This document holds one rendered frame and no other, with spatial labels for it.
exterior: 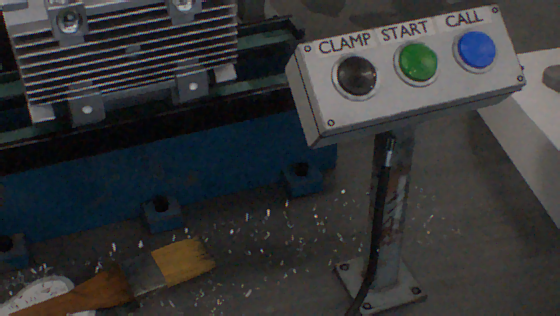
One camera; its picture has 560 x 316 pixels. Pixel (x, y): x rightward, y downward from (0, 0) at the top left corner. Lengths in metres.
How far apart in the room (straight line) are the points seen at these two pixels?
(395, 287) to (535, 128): 0.24
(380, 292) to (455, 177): 0.20
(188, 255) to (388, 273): 0.20
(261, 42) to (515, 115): 0.30
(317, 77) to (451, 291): 0.30
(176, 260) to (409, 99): 0.32
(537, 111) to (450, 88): 0.31
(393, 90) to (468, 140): 0.39
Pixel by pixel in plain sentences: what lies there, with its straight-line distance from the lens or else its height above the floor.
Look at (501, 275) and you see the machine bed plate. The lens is 0.81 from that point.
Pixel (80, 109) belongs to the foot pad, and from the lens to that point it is 0.72.
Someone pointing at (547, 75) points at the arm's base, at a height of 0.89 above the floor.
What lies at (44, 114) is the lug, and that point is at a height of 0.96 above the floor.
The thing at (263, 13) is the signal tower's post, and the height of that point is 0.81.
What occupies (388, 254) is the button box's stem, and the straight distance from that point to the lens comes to 0.73.
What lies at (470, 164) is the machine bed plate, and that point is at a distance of 0.93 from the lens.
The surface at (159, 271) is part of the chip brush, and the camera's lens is 0.78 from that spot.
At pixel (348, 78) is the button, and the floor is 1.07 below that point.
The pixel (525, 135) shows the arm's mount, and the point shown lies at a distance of 0.90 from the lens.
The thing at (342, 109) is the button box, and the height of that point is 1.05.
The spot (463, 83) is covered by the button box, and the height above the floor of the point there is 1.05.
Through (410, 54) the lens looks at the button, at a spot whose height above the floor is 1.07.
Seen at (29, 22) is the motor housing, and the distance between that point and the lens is 0.70.
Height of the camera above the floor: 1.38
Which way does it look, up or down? 39 degrees down
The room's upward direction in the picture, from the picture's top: 1 degrees counter-clockwise
